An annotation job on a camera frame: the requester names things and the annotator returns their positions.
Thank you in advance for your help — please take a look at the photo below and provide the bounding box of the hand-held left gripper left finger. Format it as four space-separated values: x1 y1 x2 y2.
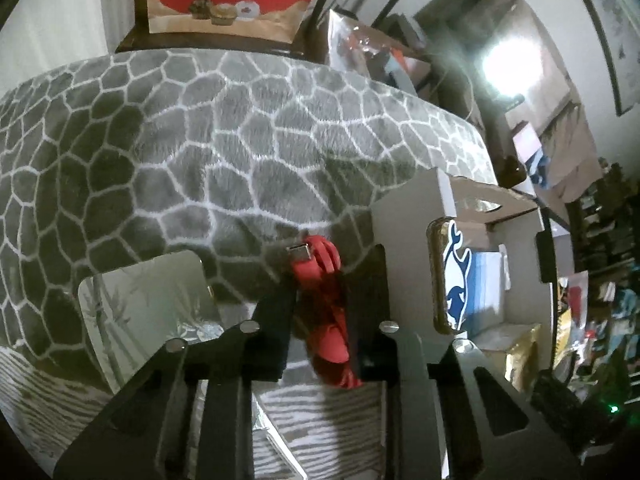
55 280 299 480

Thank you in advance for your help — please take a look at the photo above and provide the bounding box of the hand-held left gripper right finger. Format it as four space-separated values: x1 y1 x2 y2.
346 245 581 480

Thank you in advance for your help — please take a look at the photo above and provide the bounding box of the red cable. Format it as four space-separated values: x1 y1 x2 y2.
285 234 366 391

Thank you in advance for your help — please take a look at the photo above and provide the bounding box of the gold snack box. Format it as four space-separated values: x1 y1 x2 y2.
480 322 543 391

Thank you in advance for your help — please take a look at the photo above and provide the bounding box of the white brown cardboard box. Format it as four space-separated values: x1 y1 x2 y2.
370 167 558 341

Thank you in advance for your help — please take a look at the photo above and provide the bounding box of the blue white whale sticker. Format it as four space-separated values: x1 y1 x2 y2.
442 220 473 331

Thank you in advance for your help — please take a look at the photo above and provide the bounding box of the blue striped zip pouch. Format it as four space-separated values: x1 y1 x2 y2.
470 250 511 336

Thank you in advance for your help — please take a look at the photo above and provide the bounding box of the yellow checkered packet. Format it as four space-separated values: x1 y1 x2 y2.
552 310 576 376

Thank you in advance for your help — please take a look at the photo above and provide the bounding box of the red packet in clear bag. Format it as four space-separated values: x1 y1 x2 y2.
567 285 588 331

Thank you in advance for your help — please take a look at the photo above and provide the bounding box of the grey white printed blanket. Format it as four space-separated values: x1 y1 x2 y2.
0 47 496 480

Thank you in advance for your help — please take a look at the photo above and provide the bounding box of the blue toy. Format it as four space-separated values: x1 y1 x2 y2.
530 152 556 188

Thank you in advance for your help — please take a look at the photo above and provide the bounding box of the pink box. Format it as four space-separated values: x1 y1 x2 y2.
510 120 543 161

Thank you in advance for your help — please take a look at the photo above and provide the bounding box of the brown sofa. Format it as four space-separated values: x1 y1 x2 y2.
415 0 611 201

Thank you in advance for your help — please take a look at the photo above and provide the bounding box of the clear plastic bag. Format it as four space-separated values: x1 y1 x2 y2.
327 7 431 96

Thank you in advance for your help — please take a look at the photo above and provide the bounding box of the red gift bag with pastries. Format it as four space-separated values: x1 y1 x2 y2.
136 0 337 43

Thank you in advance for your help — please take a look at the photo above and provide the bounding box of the framed ink painting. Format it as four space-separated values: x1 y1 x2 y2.
560 0 640 116

